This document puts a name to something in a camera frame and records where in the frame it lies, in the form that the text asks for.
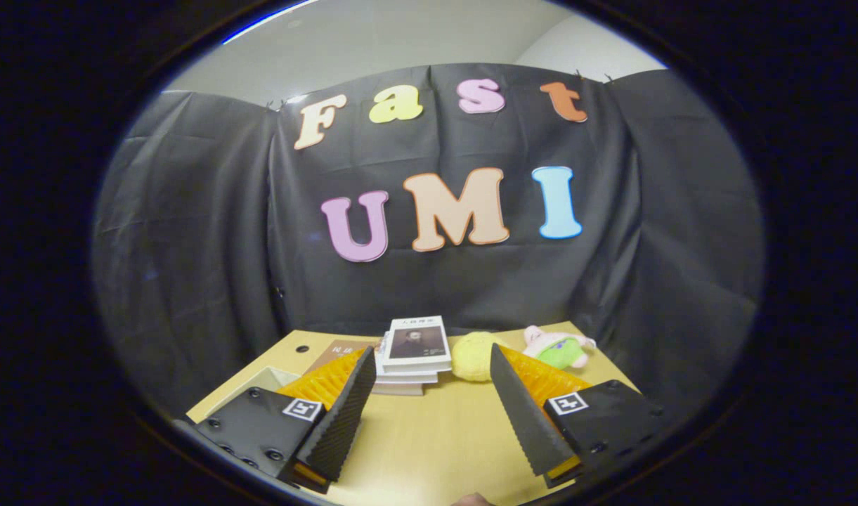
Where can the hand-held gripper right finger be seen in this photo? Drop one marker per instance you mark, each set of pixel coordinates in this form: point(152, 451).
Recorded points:
point(527, 414)

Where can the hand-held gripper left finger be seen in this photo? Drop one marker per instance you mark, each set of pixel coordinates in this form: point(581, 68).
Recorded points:
point(337, 422)

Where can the grey fabric storage box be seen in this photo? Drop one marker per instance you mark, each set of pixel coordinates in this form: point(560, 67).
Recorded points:
point(263, 379)

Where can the brown book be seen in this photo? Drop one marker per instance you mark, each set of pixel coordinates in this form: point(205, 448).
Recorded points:
point(334, 355)

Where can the pink and green plush toy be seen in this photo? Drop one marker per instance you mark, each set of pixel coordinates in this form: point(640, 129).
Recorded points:
point(558, 348)

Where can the yellow plush toy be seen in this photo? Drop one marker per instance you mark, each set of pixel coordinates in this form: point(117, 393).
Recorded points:
point(474, 358)

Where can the white book with portrait cover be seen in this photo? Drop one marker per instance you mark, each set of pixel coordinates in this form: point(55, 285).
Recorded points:
point(416, 341)

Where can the black backdrop cloth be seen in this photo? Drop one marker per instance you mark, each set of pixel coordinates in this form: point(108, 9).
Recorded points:
point(211, 246)

